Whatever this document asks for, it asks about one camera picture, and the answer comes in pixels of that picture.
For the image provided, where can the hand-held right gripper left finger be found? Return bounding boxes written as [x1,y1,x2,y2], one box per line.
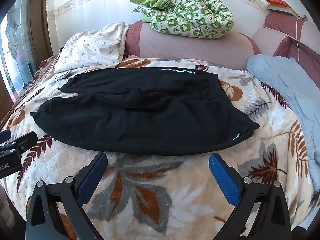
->
[25,152,108,240]

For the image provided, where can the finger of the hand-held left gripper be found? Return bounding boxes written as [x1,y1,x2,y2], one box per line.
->
[0,132,38,159]
[0,129,12,145]

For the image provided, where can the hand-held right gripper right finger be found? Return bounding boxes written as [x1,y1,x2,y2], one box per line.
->
[209,153,292,240]

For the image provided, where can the black pants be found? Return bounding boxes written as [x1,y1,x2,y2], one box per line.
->
[29,67,260,156]

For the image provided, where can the leaf print blanket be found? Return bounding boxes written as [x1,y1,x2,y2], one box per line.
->
[0,55,320,240]

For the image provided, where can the small grey packet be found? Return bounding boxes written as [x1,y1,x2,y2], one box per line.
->
[55,70,72,81]

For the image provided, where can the stained glass window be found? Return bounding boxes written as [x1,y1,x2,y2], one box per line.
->
[0,0,38,98]

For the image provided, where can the light blue cloth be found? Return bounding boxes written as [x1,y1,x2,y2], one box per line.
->
[246,54,320,188]

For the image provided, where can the white floral pillow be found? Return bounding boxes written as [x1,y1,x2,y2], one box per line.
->
[54,22,132,72]

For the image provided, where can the green checked quilt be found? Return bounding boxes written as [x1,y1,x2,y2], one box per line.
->
[130,0,234,40]

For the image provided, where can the red and tan books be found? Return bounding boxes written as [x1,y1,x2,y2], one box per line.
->
[267,4,300,17]

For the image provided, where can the red book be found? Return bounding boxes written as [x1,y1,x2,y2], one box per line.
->
[265,0,292,9]

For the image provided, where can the brown wooden window frame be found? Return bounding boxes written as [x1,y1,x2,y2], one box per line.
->
[27,0,54,65]

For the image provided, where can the white cable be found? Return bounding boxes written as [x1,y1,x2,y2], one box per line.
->
[295,16,303,63]

